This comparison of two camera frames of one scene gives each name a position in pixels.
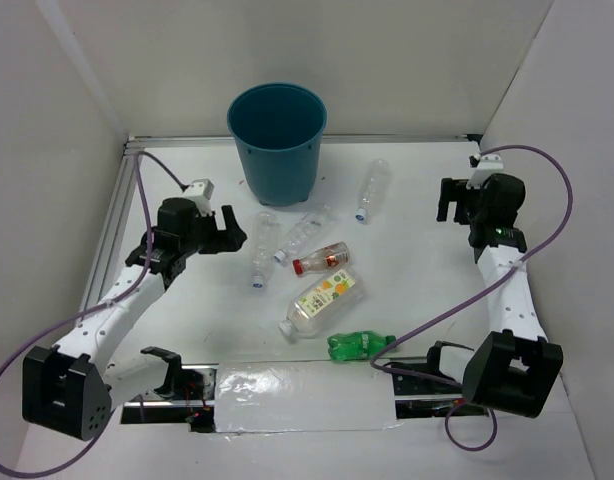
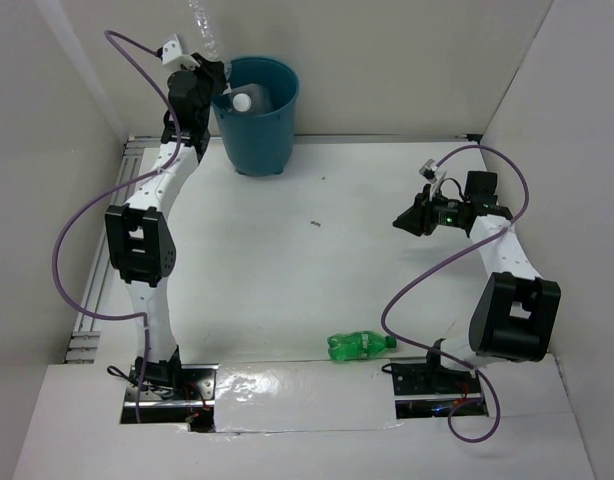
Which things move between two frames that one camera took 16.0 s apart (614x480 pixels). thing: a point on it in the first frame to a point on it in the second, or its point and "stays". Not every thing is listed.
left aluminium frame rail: (107, 243) stays
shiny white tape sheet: (322, 396) stays
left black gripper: (229, 240) to (213, 71)
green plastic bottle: (357, 345) stays
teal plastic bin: (279, 128) to (259, 144)
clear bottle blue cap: (265, 247) to (212, 47)
